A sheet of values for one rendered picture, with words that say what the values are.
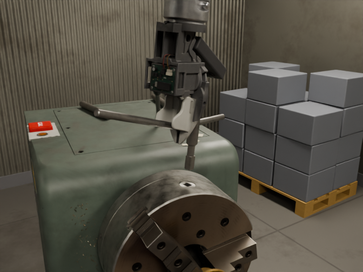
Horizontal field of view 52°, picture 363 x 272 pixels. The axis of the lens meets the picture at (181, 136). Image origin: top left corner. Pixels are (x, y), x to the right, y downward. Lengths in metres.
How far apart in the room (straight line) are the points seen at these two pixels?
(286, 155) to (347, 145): 0.54
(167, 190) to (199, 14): 0.33
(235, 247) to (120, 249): 0.23
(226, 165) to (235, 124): 2.59
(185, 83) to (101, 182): 0.31
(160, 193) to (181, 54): 0.27
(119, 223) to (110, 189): 0.11
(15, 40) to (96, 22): 0.76
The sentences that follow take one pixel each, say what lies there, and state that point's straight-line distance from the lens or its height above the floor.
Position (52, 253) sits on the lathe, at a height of 1.08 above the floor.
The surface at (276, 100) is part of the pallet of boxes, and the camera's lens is 3.13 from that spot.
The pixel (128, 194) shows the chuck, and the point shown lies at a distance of 0.79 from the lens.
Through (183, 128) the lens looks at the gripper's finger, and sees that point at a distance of 0.66.
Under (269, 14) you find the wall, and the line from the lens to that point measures 4.48.
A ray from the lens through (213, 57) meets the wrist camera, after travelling 0.70.
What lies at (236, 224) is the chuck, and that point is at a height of 1.15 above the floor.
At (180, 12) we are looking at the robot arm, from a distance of 0.62.
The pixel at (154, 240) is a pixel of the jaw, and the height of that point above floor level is 1.19.
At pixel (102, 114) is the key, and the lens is 0.54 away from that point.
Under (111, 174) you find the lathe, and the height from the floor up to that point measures 1.23.
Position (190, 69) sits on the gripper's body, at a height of 1.47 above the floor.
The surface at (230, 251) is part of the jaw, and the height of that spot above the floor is 1.11.
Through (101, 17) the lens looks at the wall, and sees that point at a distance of 3.84.
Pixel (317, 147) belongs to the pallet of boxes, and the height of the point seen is 0.58.
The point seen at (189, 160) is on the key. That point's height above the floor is 1.29.
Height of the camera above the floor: 1.56
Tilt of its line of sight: 18 degrees down
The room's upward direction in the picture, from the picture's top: straight up
